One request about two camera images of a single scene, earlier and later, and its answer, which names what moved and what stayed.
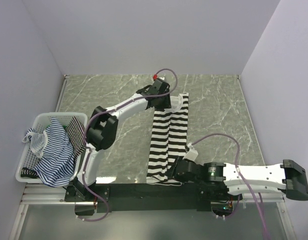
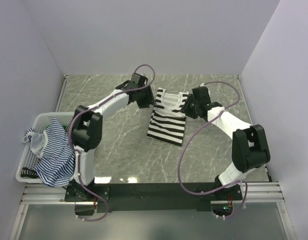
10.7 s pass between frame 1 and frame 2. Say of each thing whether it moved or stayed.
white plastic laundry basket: stayed
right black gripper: moved
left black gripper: moved
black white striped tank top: moved
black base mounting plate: stayed
